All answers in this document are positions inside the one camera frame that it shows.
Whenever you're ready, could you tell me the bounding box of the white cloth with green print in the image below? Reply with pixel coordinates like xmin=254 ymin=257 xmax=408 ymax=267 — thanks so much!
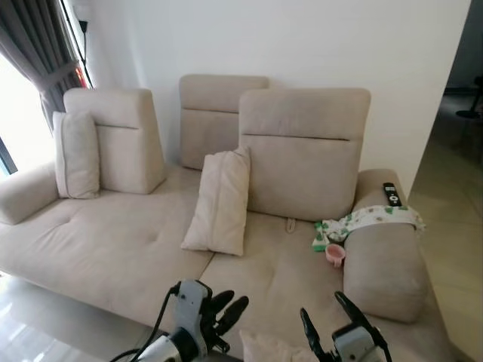
xmin=321 ymin=204 xmax=426 ymax=235

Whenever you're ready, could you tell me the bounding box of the beige backrest with narrow top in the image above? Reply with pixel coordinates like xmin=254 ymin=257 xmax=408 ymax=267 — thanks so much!
xmin=63 ymin=88 xmax=168 ymax=196

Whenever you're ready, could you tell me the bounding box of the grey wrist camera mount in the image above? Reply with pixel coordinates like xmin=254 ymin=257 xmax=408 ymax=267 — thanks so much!
xmin=331 ymin=324 xmax=379 ymax=362
xmin=174 ymin=280 xmax=214 ymax=357

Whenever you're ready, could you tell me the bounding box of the black remote control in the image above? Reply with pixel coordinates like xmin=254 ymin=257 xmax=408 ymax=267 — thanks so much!
xmin=383 ymin=183 xmax=403 ymax=209

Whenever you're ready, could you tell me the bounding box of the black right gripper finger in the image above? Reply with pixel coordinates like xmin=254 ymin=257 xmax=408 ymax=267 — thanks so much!
xmin=334 ymin=291 xmax=388 ymax=350
xmin=300 ymin=307 xmax=331 ymax=362

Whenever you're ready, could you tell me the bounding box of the green packet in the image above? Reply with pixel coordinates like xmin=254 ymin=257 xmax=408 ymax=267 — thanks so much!
xmin=312 ymin=221 xmax=334 ymax=253

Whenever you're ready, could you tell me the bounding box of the small beige sofa backrest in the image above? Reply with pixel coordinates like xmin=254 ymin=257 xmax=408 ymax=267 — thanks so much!
xmin=179 ymin=74 xmax=270 ymax=171

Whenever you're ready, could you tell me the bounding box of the beige upright pillow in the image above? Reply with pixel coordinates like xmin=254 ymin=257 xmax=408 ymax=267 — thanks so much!
xmin=52 ymin=111 xmax=102 ymax=201

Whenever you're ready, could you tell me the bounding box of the beige leaning pillow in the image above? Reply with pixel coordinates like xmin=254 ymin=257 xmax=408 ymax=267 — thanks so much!
xmin=181 ymin=147 xmax=252 ymax=257

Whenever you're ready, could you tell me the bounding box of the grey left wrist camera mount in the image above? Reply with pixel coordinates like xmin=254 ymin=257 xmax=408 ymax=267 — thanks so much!
xmin=174 ymin=280 xmax=214 ymax=357

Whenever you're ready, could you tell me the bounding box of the wide beige sofa backrest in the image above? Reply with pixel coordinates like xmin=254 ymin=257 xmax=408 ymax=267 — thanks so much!
xmin=238 ymin=87 xmax=372 ymax=222

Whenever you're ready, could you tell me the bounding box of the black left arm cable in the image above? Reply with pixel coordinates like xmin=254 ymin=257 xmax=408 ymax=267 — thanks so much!
xmin=112 ymin=281 xmax=183 ymax=362

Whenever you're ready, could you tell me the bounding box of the black stool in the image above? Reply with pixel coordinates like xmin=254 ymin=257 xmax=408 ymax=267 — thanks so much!
xmin=455 ymin=74 xmax=483 ymax=120

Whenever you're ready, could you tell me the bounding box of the beige fabric sofa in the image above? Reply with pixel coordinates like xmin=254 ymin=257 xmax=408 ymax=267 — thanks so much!
xmin=0 ymin=74 xmax=436 ymax=362

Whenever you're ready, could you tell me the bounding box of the grey curtain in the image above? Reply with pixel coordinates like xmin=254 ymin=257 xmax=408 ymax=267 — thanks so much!
xmin=0 ymin=0 xmax=85 ymax=130

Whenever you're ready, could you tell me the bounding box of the pink cup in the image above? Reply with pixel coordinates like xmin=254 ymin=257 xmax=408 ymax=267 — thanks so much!
xmin=325 ymin=243 xmax=347 ymax=269

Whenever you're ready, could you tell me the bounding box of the black window frame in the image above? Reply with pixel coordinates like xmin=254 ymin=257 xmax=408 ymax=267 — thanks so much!
xmin=60 ymin=0 xmax=95 ymax=89

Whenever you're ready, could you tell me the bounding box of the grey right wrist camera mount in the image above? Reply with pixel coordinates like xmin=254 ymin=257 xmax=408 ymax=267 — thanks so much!
xmin=331 ymin=324 xmax=379 ymax=362

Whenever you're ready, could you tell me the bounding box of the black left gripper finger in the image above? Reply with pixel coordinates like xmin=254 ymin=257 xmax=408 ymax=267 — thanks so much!
xmin=209 ymin=290 xmax=236 ymax=318
xmin=217 ymin=296 xmax=251 ymax=336

